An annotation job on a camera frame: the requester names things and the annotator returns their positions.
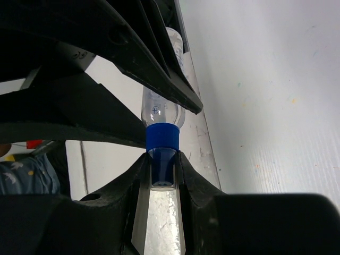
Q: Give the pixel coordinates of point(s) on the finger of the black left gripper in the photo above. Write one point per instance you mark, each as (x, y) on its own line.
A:
(64, 103)
(130, 34)

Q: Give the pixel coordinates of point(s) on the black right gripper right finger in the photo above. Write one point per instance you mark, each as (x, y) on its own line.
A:
(218, 223)

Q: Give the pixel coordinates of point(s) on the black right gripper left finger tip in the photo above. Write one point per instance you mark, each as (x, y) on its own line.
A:
(111, 220)

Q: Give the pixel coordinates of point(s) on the clear glue bottle blue cap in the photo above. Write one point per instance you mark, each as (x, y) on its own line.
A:
(163, 120)

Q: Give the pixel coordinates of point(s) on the person in blue shirt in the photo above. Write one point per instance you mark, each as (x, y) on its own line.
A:
(31, 175)

